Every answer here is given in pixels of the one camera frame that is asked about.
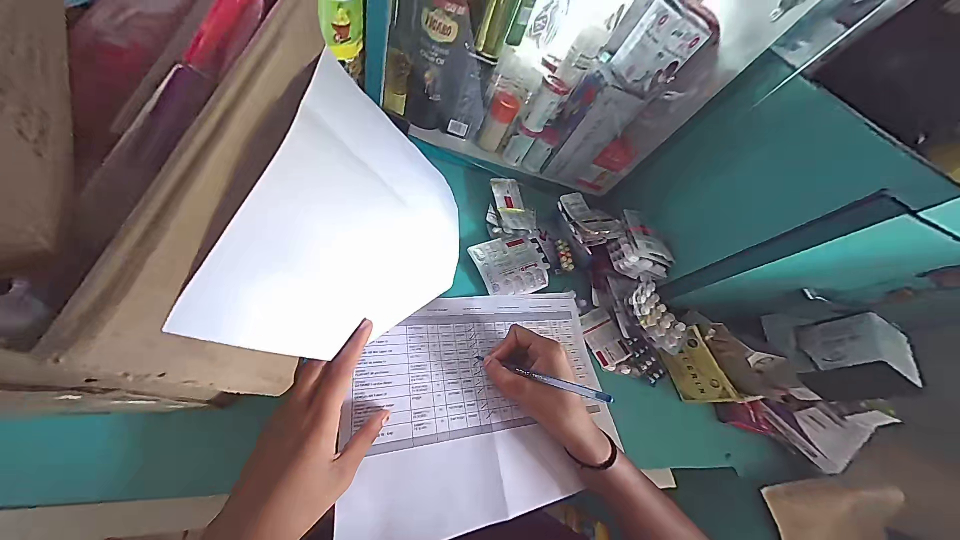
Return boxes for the purple and red package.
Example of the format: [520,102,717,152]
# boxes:
[67,0,267,204]

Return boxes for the grey plastic-wrapped package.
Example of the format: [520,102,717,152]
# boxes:
[543,82,655,193]

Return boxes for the yellow green bottle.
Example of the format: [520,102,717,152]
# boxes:
[318,0,366,63]

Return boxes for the black bottle with label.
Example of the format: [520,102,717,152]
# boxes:
[405,0,474,132]

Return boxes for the clear bottle with orange cap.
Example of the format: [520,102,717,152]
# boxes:
[477,90,522,154]

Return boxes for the large cardboard box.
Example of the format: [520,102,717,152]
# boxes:
[0,0,325,412]

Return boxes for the crumpled brown paper bag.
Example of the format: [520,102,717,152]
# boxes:
[699,322,822,403]

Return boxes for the pile of blister packs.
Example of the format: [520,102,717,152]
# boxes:
[466,177,688,388]

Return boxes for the person's right hand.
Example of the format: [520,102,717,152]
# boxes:
[482,324,615,468]

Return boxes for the folded white paper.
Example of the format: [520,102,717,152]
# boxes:
[761,311,924,390]

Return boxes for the white bottle with red cap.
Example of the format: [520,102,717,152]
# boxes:
[522,73,571,136]

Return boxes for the white paper sheet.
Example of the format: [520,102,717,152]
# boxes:
[162,46,461,363]

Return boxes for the golden bottle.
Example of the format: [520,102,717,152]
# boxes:
[474,0,519,63]

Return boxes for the person's right forearm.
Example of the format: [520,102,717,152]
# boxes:
[577,448,710,540]

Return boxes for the torn brown cardboard piece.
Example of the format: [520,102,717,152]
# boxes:
[760,478,907,540]

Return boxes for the blue pen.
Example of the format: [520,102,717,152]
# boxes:
[475,356,615,405]

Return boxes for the brown cardboard package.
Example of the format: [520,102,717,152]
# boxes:
[0,0,76,275]

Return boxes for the glass display cabinet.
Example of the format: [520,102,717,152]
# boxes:
[363,0,826,198]

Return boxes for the white printed box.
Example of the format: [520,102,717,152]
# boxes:
[609,0,714,96]

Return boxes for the person's left hand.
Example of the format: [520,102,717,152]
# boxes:
[213,319,391,535]

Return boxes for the yellow printed packet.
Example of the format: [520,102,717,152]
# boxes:
[657,324,741,405]

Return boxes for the teal cabinet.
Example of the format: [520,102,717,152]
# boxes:
[604,0,960,346]

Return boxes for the printed table form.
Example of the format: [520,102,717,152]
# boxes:
[333,292,625,540]

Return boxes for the person's body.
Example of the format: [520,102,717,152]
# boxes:
[454,502,610,540]

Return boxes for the person's left forearm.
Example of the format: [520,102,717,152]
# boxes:
[201,516,310,540]

